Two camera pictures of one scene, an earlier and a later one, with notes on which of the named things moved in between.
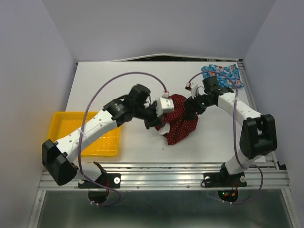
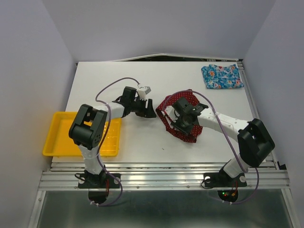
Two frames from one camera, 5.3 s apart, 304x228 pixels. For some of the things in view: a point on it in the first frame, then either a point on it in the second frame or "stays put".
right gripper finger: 190,113 → 179,128
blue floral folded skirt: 230,71 stays put
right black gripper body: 200,102 → 181,122
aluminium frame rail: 128,175 stays put
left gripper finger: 149,123 → 150,112
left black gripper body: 149,113 → 139,105
